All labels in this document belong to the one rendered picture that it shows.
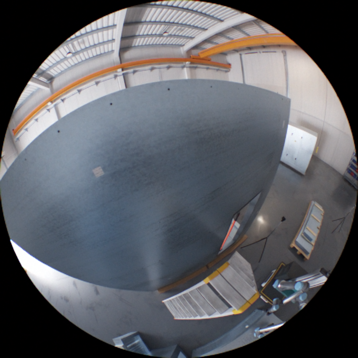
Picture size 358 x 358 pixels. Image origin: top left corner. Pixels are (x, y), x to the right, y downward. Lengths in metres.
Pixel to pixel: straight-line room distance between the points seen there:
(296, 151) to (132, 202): 6.87
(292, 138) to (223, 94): 6.41
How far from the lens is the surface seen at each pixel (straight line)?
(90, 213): 0.51
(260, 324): 2.93
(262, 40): 8.41
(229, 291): 0.85
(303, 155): 6.91
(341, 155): 11.43
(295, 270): 2.98
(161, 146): 0.40
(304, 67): 11.48
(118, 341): 3.15
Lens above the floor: 3.14
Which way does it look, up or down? 38 degrees down
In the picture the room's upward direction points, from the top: 11 degrees counter-clockwise
